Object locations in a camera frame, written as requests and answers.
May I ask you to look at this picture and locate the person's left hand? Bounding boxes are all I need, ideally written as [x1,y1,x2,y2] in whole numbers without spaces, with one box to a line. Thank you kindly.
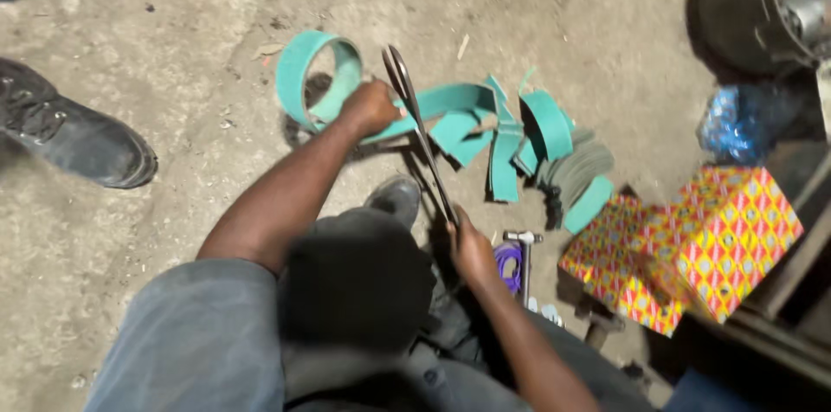
[338,80,405,140]

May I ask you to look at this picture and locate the person's right hand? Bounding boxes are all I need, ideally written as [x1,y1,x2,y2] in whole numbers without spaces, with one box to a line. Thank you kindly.
[447,204,501,290]

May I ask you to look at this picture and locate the long metal shears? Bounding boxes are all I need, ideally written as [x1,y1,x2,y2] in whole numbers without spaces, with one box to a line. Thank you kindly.
[381,44,461,228]

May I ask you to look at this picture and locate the teal strip roll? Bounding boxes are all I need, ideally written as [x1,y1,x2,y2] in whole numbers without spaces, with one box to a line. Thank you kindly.
[275,30,499,145]

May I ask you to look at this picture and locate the flat teal cut piece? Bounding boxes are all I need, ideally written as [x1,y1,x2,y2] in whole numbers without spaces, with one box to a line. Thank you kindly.
[448,129,496,169]
[428,110,484,156]

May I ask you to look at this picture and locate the person's black shoe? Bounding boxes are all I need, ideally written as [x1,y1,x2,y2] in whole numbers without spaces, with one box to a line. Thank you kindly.
[364,175,423,231]

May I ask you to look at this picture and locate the long bent teal strip piece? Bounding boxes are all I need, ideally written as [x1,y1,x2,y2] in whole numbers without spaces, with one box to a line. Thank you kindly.
[486,74,525,204]

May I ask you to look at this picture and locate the metal hammer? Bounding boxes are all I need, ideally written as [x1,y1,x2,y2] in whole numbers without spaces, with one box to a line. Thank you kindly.
[503,230,544,309]

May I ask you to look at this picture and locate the small teal cut piece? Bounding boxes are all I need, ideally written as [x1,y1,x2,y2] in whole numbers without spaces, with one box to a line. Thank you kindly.
[513,136,544,178]

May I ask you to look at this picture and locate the person's dark trouser leg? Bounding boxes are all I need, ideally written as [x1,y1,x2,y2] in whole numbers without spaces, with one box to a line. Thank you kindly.
[279,207,494,412]

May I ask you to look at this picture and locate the pile of grey-green cut pieces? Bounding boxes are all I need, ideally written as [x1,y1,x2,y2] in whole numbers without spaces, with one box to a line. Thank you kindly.
[535,128,616,231]

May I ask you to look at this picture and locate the rounded teal cut piece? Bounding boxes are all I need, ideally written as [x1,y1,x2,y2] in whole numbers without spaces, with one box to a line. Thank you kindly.
[562,175,615,235]

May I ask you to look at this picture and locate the curled teal strip piece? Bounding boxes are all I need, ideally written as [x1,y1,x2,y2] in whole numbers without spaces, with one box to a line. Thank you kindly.
[518,89,576,163]

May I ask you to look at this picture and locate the yellow red patterned box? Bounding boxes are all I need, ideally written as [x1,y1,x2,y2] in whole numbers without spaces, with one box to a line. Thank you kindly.
[558,165,805,338]

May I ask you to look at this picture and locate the person's grey shirt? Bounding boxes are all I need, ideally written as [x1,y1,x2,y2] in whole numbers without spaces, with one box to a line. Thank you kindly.
[83,258,657,412]

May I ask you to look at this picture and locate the blue plastic bag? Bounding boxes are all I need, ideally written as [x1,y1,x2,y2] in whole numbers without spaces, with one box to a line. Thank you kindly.
[696,84,789,166]

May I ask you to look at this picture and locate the dark metal drum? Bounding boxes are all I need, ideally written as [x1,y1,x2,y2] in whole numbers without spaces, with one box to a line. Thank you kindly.
[687,0,831,75]

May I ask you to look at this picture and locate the purple cord coil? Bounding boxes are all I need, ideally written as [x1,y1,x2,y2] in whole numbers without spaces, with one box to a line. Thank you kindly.
[493,241,524,296]

